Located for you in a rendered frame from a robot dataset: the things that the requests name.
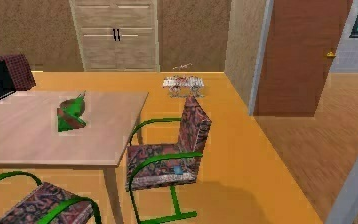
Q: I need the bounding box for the patterned chair with green frame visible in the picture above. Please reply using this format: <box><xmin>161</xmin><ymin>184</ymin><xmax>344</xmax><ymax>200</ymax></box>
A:
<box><xmin>124</xmin><ymin>95</ymin><xmax>213</xmax><ymax>224</ymax></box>
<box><xmin>0</xmin><ymin>170</ymin><xmax>103</xmax><ymax>224</ymax></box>

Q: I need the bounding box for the beige wooden cupboard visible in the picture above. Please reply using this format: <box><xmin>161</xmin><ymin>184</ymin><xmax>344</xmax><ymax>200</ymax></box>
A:
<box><xmin>68</xmin><ymin>0</ymin><xmax>161</xmax><ymax>73</ymax></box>

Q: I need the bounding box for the brown room door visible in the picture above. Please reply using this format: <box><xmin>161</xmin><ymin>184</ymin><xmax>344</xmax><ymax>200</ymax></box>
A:
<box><xmin>253</xmin><ymin>0</ymin><xmax>354</xmax><ymax>118</ymax></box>

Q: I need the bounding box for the dark red checked chair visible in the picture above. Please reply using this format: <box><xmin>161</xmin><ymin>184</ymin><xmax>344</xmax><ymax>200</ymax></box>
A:
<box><xmin>0</xmin><ymin>54</ymin><xmax>37</xmax><ymax>92</ymax></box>

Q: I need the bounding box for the green and brown plant object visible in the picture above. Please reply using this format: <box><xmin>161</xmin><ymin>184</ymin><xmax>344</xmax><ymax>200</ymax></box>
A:
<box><xmin>56</xmin><ymin>91</ymin><xmax>88</xmax><ymax>133</ymax></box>

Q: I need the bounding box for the pale wooden table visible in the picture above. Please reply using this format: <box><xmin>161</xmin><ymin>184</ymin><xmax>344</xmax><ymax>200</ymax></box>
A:
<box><xmin>0</xmin><ymin>90</ymin><xmax>150</xmax><ymax>224</ymax></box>

